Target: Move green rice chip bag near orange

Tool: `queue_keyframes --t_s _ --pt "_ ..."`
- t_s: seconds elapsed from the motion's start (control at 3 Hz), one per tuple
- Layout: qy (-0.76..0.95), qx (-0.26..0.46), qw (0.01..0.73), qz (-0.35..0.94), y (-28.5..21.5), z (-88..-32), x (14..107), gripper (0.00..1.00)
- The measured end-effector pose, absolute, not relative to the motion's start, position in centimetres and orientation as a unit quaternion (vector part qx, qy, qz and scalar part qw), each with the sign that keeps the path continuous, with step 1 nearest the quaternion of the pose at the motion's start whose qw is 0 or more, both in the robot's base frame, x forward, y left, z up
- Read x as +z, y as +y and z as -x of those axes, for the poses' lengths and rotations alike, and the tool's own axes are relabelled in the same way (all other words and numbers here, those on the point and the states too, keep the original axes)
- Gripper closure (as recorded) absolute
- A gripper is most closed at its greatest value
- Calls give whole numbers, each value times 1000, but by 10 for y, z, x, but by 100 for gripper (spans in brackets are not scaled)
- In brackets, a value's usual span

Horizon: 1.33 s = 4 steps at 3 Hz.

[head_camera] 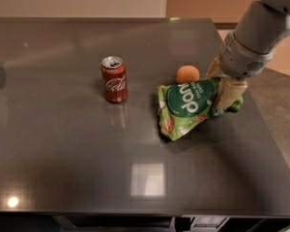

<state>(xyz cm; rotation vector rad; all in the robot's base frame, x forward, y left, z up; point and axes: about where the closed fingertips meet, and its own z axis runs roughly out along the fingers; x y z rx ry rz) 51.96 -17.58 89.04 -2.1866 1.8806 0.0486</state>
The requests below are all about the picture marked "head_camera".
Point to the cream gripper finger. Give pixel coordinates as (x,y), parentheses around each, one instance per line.
(214,69)
(229,90)

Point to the red Coca-Cola can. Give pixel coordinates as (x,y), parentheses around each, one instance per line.
(113,71)

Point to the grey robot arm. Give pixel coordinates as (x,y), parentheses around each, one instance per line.
(249,48)

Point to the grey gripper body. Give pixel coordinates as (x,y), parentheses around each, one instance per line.
(241,60)

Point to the green rice chip bag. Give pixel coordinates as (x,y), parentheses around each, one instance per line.
(184,106)

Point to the orange fruit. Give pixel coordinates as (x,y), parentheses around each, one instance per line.
(187,74)

